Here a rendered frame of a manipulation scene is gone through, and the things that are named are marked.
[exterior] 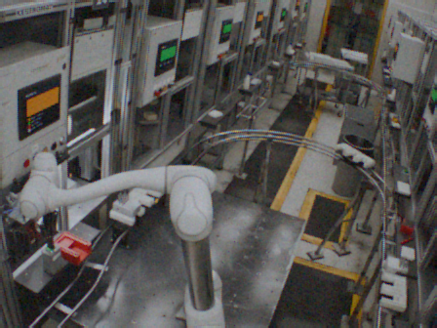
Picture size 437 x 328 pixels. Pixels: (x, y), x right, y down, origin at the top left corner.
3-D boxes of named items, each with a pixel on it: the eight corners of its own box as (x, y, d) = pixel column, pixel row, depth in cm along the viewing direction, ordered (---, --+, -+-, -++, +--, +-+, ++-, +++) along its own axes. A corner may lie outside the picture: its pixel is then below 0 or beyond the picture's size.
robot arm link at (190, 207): (223, 316, 189) (227, 352, 170) (188, 319, 188) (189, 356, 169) (211, 171, 152) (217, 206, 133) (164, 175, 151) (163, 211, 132)
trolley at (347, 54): (360, 106, 787) (373, 60, 742) (332, 99, 793) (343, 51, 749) (356, 94, 861) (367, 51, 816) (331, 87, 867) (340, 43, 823)
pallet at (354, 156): (332, 154, 365) (335, 143, 360) (340, 152, 373) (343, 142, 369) (364, 174, 341) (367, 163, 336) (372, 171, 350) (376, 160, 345)
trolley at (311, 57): (296, 108, 701) (308, 53, 656) (292, 98, 750) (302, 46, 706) (345, 118, 704) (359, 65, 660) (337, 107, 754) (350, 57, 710)
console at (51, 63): (7, 191, 144) (0, 71, 123) (-38, 169, 151) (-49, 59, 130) (70, 149, 180) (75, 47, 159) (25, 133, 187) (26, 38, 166)
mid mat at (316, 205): (346, 254, 373) (346, 253, 373) (290, 236, 386) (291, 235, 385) (354, 202, 459) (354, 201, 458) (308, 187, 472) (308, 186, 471)
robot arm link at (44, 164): (36, 181, 162) (27, 198, 150) (35, 146, 155) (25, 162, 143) (61, 184, 163) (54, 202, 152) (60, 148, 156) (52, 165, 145)
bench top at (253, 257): (239, 396, 163) (241, 391, 161) (36, 305, 188) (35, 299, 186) (305, 225, 292) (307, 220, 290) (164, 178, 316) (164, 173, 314)
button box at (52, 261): (53, 275, 173) (51, 255, 167) (40, 268, 175) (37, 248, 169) (62, 266, 180) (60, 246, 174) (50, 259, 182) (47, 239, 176)
